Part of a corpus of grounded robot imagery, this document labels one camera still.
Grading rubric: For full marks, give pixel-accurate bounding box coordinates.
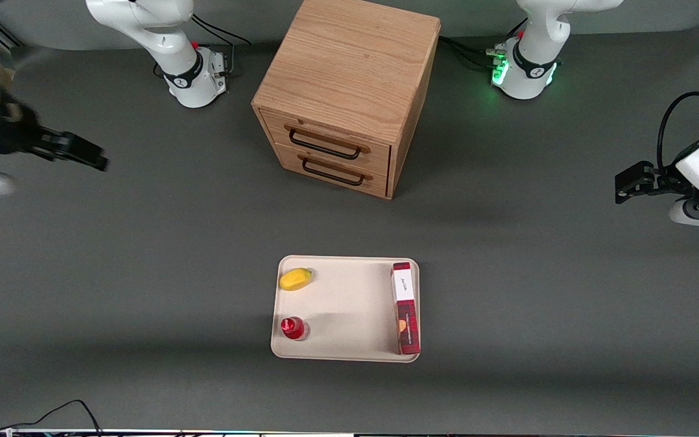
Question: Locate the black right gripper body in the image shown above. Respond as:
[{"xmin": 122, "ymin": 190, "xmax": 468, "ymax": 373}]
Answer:
[{"xmin": 0, "ymin": 104, "xmax": 46, "ymax": 160}]

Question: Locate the coke bottle with red cap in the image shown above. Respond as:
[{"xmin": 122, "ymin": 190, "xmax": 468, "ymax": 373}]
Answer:
[{"xmin": 280, "ymin": 316, "xmax": 311, "ymax": 342}]

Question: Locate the cream plastic tray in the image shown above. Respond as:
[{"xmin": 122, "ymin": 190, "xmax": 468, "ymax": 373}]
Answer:
[{"xmin": 271, "ymin": 255, "xmax": 421, "ymax": 364}]

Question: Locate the wooden drawer front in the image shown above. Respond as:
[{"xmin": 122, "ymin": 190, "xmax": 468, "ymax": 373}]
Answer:
[
  {"xmin": 260, "ymin": 109, "xmax": 393, "ymax": 177},
  {"xmin": 274, "ymin": 143, "xmax": 391, "ymax": 198}
]

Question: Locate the red tartan cookie box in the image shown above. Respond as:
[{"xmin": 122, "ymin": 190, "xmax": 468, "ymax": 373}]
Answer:
[{"xmin": 391, "ymin": 262, "xmax": 421, "ymax": 355}]

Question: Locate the wooden drawer cabinet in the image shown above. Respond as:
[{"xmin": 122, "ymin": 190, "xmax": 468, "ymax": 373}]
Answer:
[{"xmin": 251, "ymin": 0, "xmax": 441, "ymax": 200}]

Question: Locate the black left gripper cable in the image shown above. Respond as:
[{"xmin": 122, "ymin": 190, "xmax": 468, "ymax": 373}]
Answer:
[{"xmin": 657, "ymin": 58, "xmax": 699, "ymax": 177}]

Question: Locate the black right arm base cable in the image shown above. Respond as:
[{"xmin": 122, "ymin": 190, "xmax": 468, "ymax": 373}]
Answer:
[{"xmin": 153, "ymin": 13, "xmax": 253, "ymax": 81}]

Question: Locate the black arm base cable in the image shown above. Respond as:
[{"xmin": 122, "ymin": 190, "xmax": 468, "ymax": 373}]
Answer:
[
  {"xmin": 439, "ymin": 18, "xmax": 529, "ymax": 72},
  {"xmin": 153, "ymin": 13, "xmax": 253, "ymax": 81}
]

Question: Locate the black left arm base cable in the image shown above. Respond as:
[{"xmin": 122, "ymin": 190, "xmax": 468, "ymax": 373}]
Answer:
[{"xmin": 439, "ymin": 18, "xmax": 529, "ymax": 72}]

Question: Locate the black drawer handle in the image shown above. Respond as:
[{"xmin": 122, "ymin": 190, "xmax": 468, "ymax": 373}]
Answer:
[
  {"xmin": 302, "ymin": 157, "xmax": 366, "ymax": 186},
  {"xmin": 289, "ymin": 126, "xmax": 363, "ymax": 161}
]

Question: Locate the thin black table cable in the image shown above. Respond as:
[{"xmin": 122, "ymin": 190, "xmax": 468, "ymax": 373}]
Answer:
[{"xmin": 0, "ymin": 399, "xmax": 105, "ymax": 436}]

